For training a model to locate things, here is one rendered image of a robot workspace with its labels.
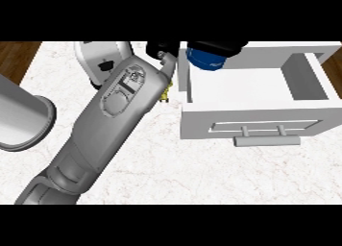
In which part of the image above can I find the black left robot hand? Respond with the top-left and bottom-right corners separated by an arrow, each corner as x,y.
146,41 -> 249,62

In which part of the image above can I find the grey cylinder with rim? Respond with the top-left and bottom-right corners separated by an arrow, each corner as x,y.
0,65 -> 57,153

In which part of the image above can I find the white appliance with black marks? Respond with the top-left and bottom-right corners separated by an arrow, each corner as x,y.
72,41 -> 134,91

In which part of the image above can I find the small yellow object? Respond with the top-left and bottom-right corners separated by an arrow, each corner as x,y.
159,82 -> 174,104

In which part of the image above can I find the white drawer box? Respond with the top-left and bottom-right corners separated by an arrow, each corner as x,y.
176,41 -> 342,113

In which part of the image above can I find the white drawer front with handle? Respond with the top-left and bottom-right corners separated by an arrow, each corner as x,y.
178,107 -> 342,148

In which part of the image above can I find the white cabinet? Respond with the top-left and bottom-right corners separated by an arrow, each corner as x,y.
234,41 -> 342,70

